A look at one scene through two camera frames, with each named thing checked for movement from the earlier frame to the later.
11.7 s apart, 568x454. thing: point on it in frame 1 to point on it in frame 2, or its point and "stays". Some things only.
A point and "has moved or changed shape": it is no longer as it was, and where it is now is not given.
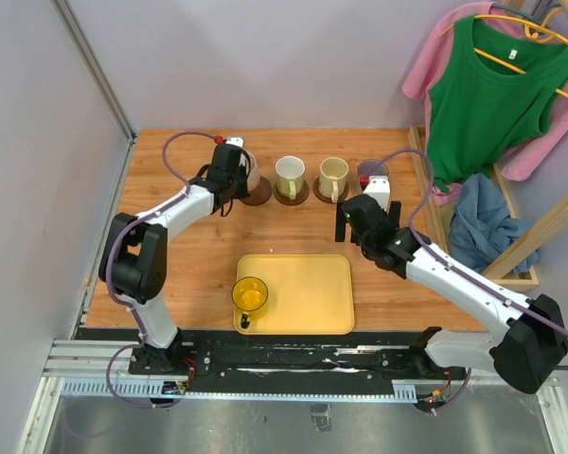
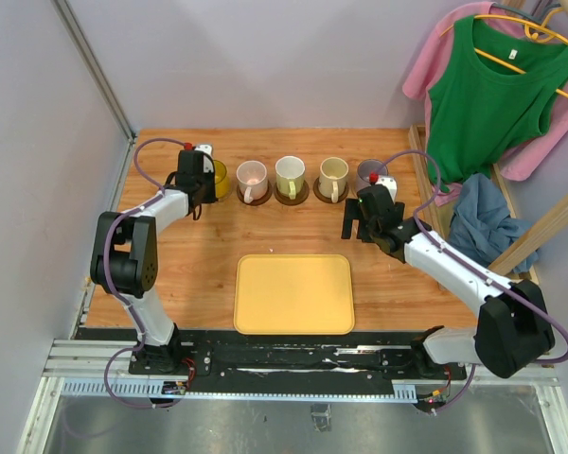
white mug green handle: [290, 171] stays
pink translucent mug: [254, 173] has moved or changed shape
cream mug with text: [332, 178] stays
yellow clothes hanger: [537, 29] stays
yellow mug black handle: [250, 296] has moved or changed shape
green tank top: [480, 111] stays
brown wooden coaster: [318, 193] stays
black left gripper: [242, 192] to [210, 197]
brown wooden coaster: [286, 200] stays
